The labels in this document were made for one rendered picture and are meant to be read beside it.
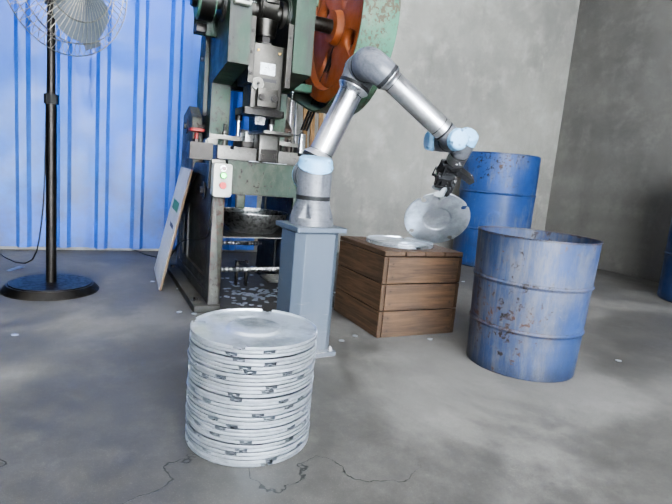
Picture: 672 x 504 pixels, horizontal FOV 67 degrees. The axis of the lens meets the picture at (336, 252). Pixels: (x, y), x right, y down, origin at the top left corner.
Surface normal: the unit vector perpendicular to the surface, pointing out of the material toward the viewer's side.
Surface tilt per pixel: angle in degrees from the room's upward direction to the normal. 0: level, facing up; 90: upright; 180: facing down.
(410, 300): 90
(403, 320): 90
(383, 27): 100
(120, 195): 90
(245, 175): 90
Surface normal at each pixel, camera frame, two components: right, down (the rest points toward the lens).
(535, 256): -0.38, 0.15
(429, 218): -0.06, 0.70
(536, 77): 0.44, 0.18
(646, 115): -0.90, -0.01
